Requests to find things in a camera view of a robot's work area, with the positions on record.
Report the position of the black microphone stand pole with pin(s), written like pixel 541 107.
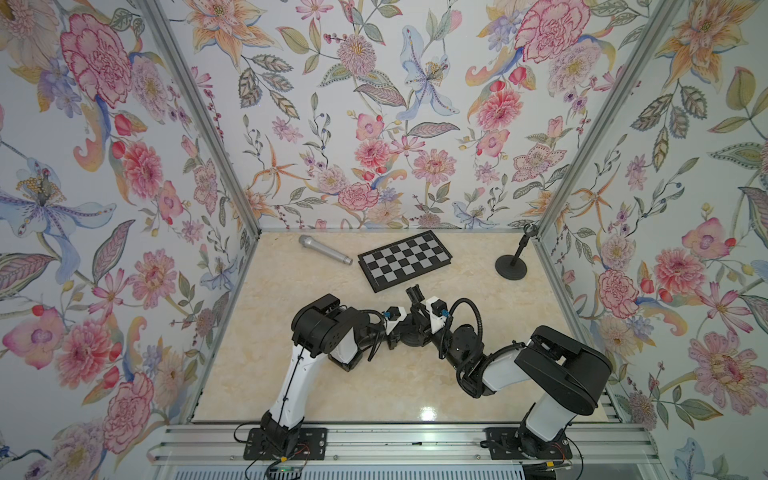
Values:
pixel 524 241

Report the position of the black round disc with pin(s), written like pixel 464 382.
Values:
pixel 407 336

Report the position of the black round stand base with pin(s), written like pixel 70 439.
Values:
pixel 511 267

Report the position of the black microphone clip holder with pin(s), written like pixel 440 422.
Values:
pixel 531 230

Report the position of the silver handheld microphone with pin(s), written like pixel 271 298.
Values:
pixel 309 242

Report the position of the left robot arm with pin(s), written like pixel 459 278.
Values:
pixel 327 306

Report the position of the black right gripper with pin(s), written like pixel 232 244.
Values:
pixel 428 335

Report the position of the left aluminium corner post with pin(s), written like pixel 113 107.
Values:
pixel 159 25

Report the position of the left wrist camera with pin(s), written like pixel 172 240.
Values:
pixel 393 317

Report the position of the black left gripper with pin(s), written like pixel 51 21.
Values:
pixel 391 338

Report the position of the aluminium corner post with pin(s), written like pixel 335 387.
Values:
pixel 648 41
pixel 159 25

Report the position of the aluminium front rail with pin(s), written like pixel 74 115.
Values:
pixel 406 451

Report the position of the black white chessboard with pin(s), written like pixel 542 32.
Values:
pixel 403 260

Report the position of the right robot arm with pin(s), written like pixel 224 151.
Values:
pixel 571 375

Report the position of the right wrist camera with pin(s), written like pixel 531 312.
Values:
pixel 437 313

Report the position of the right aluminium corner post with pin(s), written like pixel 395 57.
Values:
pixel 648 41

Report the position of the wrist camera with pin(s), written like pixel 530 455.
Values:
pixel 437 313
pixel 393 317

